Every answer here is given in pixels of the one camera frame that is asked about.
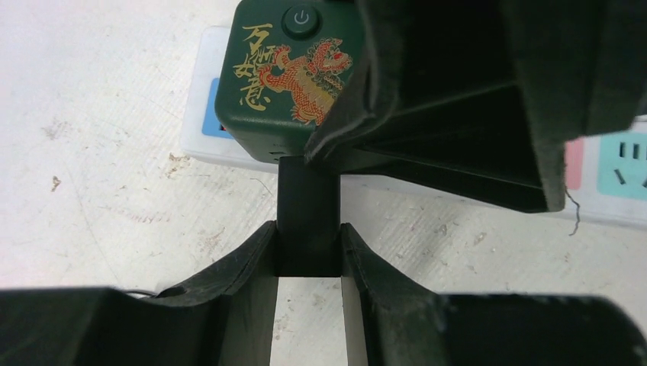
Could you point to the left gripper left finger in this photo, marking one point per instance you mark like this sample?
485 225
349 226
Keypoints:
223 315

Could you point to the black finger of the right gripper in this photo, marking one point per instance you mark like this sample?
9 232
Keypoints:
478 98

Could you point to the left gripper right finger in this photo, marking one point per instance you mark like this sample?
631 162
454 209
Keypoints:
390 319

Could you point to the green cube adapter dragon print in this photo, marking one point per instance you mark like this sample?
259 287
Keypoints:
285 65

